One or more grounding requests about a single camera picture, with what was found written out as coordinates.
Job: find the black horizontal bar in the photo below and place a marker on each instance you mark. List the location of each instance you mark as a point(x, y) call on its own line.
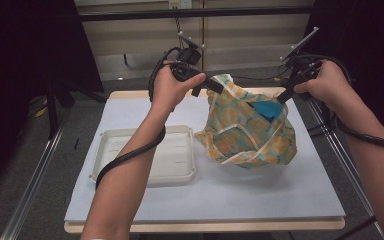
point(130, 15)

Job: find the white plastic tray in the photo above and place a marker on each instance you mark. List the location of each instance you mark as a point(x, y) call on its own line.
point(176, 160)

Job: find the black curtain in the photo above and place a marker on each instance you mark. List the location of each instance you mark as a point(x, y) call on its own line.
point(373, 40)
point(30, 50)

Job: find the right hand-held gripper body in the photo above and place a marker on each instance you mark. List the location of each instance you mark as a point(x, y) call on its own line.
point(305, 65)

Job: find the orange-print teal fabric bag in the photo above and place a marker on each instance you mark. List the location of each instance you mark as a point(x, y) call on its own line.
point(240, 140)

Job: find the aluminium rail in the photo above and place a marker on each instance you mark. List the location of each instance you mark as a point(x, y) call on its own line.
point(33, 180)
point(346, 166)

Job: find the person's left hand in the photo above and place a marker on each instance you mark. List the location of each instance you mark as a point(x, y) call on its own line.
point(168, 90)

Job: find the white wall socket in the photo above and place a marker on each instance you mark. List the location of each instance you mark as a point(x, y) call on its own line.
point(180, 4)

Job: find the blue packet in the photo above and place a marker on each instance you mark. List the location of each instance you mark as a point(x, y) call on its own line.
point(266, 110)

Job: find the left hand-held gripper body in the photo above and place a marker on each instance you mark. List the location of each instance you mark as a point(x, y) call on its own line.
point(188, 55)

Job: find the person's right hand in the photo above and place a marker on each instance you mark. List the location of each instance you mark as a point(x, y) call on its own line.
point(330, 85)

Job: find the yellow floor tape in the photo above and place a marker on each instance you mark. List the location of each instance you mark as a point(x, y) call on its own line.
point(41, 111)

